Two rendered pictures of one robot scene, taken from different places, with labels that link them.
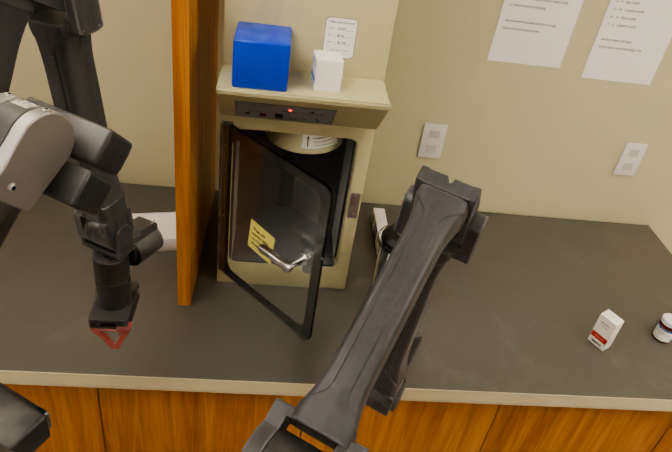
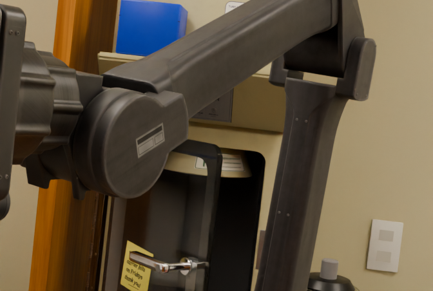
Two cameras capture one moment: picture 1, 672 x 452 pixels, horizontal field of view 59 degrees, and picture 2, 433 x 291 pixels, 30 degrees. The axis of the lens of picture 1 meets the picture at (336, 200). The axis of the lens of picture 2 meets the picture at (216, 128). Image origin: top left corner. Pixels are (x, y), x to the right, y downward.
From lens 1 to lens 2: 60 cm
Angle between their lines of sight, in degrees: 33
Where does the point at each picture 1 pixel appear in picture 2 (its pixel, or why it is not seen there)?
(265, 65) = (153, 27)
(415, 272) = (266, 8)
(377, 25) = not seen: hidden behind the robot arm
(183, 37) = (69, 1)
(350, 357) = (178, 44)
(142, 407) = not seen: outside the picture
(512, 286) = not seen: outside the picture
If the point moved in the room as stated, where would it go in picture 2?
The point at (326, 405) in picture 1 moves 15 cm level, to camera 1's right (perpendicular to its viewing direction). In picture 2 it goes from (140, 65) to (325, 86)
